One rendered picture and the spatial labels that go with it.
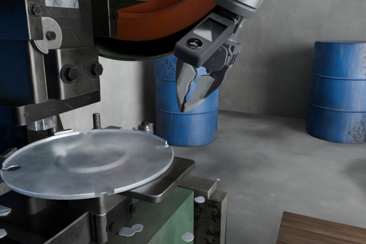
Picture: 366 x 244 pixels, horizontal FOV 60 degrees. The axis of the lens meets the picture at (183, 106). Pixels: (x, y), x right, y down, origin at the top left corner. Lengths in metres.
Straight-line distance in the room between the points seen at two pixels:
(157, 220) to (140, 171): 0.16
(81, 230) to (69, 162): 0.11
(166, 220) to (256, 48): 3.29
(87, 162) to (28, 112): 0.12
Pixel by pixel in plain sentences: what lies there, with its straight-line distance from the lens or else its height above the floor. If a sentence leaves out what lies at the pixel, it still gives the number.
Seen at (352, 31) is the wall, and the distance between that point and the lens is 3.71.
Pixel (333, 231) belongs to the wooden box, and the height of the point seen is 0.35.
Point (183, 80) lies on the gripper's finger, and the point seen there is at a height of 0.92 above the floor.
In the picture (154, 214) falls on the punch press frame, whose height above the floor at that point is 0.64.
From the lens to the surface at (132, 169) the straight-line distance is 0.54.
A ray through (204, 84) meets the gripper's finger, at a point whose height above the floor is 0.91.
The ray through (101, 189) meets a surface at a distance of 0.48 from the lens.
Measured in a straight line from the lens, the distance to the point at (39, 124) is 0.65.
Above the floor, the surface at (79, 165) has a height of 0.79.
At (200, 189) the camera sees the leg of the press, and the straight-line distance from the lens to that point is 0.77.
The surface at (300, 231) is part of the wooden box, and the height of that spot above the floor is 0.35.
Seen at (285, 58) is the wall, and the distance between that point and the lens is 3.76.
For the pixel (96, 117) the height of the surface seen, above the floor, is 0.80.
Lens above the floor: 1.01
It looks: 14 degrees down
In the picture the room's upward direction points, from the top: straight up
